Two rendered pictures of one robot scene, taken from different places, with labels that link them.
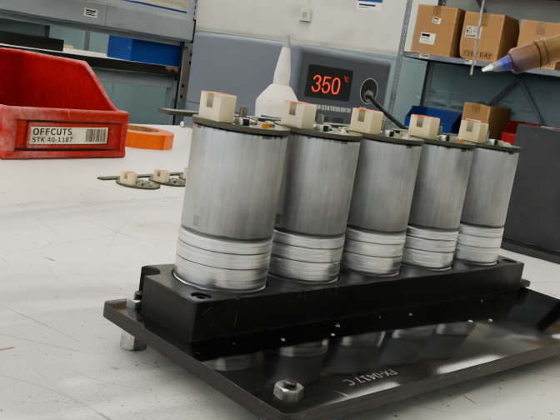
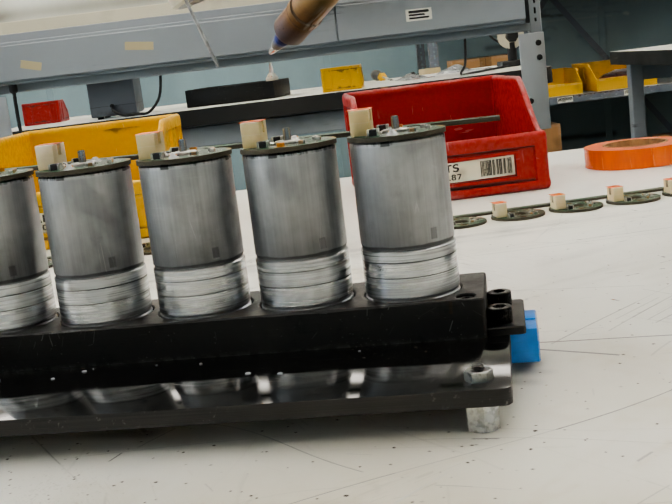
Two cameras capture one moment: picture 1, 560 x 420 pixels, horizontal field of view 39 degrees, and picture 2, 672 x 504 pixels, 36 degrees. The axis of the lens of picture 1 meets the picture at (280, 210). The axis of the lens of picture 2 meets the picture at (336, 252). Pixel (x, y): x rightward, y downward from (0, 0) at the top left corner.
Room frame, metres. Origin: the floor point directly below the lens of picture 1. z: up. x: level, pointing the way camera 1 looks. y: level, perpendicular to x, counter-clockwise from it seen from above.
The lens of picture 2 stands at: (0.11, -0.27, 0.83)
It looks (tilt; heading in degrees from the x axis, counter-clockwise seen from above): 10 degrees down; 54
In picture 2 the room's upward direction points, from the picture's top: 7 degrees counter-clockwise
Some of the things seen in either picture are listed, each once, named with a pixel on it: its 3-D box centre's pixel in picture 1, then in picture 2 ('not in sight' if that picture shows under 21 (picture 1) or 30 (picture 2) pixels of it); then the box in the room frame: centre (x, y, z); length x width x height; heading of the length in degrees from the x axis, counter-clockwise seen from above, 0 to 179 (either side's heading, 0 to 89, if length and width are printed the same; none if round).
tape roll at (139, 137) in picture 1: (136, 135); (635, 152); (0.62, 0.12, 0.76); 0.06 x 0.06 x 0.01
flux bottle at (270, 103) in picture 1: (278, 102); not in sight; (0.59, 0.01, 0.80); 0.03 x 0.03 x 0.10
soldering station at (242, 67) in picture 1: (283, 97); not in sight; (0.73, 0.01, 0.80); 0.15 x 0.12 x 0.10; 42
